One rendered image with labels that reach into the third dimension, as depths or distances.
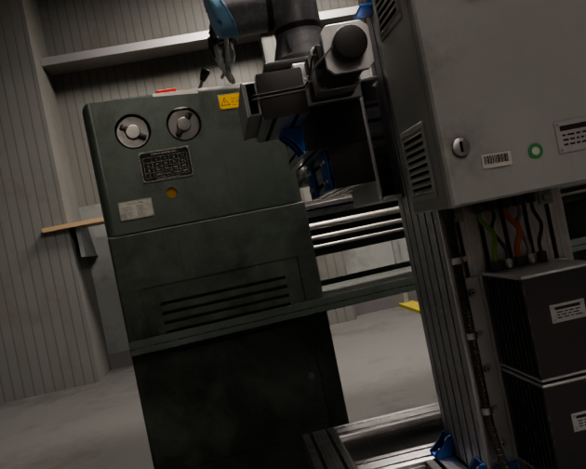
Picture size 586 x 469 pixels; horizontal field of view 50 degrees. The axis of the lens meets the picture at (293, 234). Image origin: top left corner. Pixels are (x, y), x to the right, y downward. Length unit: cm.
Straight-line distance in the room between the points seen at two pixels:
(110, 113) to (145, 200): 27
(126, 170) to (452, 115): 112
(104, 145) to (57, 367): 312
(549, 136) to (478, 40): 19
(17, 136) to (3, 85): 38
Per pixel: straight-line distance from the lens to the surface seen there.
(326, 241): 209
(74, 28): 551
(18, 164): 489
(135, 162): 190
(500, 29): 108
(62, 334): 481
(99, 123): 192
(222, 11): 155
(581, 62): 113
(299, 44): 154
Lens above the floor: 78
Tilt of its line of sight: level
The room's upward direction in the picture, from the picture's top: 11 degrees counter-clockwise
